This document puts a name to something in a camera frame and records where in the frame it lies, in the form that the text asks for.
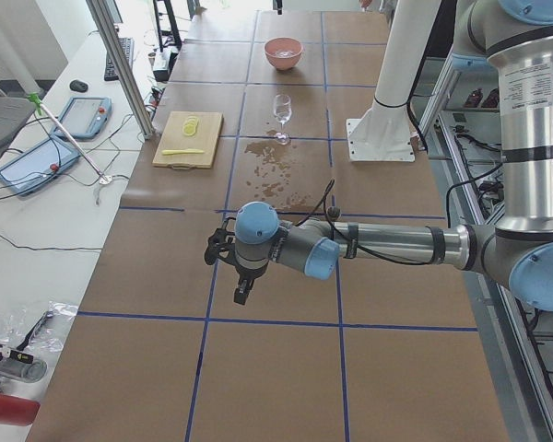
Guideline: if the white camera pole base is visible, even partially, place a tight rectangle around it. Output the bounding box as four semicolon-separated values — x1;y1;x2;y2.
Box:
347;0;441;162

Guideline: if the near blue teach pendant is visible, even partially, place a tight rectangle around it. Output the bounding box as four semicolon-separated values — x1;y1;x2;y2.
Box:
0;136;80;196

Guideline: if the bamboo cutting board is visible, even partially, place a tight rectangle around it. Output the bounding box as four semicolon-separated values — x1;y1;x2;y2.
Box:
152;111;223;169

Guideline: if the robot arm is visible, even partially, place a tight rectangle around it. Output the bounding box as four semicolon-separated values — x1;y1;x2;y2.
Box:
205;1;553;311

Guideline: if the metal rod green tip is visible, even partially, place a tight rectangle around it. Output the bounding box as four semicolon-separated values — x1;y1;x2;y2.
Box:
27;93;112;185

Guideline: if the clear wine glass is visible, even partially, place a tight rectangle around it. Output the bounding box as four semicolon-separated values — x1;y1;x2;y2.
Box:
273;94;292;145

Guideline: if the black keyboard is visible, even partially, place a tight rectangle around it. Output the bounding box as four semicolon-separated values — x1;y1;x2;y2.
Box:
103;36;135;83

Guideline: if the yellow plastic knife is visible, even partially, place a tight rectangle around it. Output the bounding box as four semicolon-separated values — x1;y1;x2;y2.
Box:
161;148;206;156

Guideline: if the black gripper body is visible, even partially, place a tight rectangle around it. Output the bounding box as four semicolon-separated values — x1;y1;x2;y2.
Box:
204;217;268;281

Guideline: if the clear plastic bag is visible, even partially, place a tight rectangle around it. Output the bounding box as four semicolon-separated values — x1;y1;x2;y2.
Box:
0;301;78;355

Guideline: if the pink bowl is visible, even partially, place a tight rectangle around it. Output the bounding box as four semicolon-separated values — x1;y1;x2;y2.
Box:
264;37;304;71

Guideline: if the far blue teach pendant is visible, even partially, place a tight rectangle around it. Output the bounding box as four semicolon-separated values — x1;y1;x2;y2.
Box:
57;97;112;140

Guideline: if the black computer mouse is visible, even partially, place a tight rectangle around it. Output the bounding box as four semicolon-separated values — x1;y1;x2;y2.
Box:
69;80;88;92

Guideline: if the aluminium frame post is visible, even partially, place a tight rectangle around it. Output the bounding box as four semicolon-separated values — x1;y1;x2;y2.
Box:
86;0;155;140

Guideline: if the blue teach pendant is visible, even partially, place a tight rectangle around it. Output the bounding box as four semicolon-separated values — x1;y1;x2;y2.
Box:
0;136;80;196
57;97;112;140

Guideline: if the clear bottle yellow label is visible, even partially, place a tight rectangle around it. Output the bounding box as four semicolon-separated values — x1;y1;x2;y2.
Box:
0;344;47;383

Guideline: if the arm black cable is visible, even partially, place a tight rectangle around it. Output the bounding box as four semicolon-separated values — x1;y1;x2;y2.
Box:
294;178;443;266

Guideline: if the red fire extinguisher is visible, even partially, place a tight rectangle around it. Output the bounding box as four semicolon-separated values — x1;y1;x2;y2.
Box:
0;393;41;426

